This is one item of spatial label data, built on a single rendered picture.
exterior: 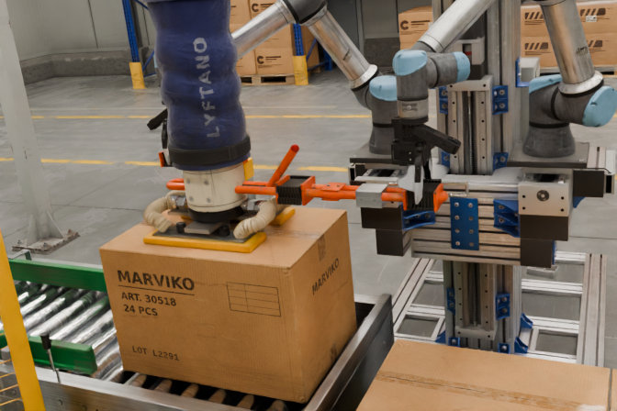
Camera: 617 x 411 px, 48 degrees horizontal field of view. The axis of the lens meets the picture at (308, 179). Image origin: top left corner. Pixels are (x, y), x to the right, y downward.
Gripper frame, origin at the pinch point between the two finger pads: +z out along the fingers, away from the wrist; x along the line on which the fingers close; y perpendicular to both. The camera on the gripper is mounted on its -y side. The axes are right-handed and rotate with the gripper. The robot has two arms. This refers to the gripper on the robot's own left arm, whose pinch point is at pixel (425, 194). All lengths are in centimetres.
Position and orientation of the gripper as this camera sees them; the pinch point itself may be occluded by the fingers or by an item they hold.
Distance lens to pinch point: 176.1
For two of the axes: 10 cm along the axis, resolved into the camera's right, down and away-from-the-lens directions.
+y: -9.2, -0.3, 3.9
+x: -3.8, 3.1, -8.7
